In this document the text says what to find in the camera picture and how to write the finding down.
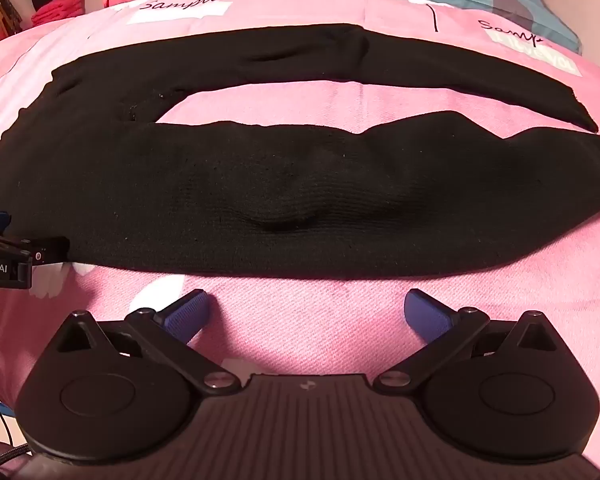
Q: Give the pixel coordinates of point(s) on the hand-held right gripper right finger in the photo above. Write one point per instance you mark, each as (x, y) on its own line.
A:
(425, 311)

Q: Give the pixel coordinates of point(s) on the teal patterned pillow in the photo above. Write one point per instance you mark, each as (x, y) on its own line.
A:
(530, 10)

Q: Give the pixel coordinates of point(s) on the red folded cloth stack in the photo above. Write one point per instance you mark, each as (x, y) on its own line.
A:
(60, 10)

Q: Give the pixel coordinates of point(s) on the pink printed bed sheet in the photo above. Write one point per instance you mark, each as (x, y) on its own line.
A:
(305, 102)

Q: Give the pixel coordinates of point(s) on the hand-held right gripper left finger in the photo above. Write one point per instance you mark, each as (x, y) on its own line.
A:
(187, 312)

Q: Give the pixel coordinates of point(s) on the black pants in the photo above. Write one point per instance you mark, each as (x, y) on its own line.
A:
(300, 185)

